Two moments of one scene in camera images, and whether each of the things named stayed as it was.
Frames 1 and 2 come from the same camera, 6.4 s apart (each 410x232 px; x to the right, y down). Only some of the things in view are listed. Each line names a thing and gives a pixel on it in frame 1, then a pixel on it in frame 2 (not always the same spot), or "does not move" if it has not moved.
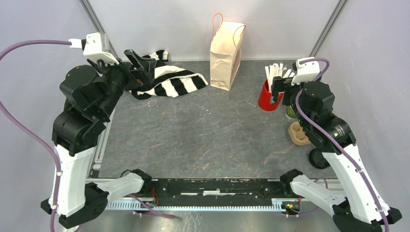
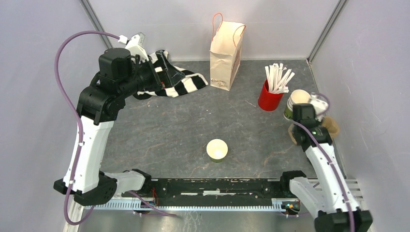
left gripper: (140, 77) to (161, 80)
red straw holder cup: (264, 98) does not move
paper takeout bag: (226, 52) does not move
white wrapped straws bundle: (276, 70) does not move
